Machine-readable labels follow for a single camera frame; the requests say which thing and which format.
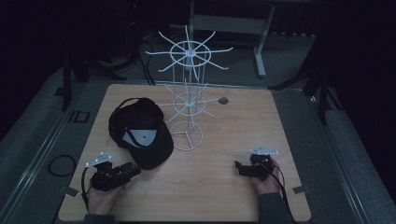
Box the white wire display rack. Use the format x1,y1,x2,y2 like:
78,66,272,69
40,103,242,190
145,24,234,152

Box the black cable loop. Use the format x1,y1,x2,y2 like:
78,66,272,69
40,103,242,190
47,154,78,178

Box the person's right hand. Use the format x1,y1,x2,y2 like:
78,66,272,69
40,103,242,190
249,157,283,197

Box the black floor cables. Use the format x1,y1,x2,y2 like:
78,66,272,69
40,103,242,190
135,34,157,87

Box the person's left hand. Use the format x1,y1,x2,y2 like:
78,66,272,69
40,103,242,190
86,183,126,216

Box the grey tape piece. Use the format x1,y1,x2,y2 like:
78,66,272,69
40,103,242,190
291,184,312,195
63,186,80,199

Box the white metal desk frame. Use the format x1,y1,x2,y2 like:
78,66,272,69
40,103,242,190
186,0,277,78

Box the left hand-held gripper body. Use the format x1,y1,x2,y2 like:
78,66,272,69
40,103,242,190
85,151,126,192

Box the black baseball cap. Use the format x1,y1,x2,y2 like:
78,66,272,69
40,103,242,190
107,97,175,171

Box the black tripod stand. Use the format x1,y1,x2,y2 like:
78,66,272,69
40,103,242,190
54,36,127,112
269,59,345,126

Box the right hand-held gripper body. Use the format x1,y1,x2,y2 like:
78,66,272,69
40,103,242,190
245,145,280,180

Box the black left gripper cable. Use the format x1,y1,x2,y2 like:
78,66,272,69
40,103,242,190
80,165,92,210

